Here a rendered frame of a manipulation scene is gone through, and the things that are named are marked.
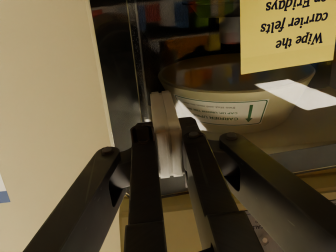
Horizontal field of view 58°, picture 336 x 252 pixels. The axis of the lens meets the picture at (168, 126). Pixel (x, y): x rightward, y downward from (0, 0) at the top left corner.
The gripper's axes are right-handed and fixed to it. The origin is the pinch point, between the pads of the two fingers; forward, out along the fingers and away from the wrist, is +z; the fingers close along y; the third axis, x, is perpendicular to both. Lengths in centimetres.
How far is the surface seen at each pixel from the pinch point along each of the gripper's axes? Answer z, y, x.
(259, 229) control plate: 2.5, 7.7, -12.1
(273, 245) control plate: 1.5, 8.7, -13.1
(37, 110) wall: 50, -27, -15
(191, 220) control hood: 3.6, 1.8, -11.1
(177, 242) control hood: 2.5, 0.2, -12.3
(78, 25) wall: 50, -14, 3
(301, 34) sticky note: 4.5, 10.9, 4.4
